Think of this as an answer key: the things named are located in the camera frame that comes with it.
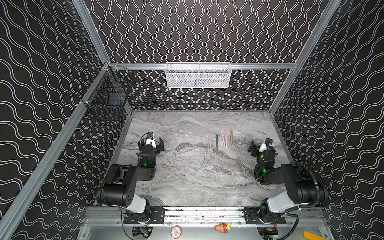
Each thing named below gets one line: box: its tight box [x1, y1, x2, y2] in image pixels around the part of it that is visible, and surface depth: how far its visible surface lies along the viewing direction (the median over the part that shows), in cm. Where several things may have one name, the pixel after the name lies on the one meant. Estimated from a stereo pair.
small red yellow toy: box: [215, 222, 232, 234], surface depth 70 cm
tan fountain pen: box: [230, 130, 234, 148], surface depth 107 cm
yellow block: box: [303, 231, 326, 240], surface depth 70 cm
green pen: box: [215, 134, 219, 152], surface depth 105 cm
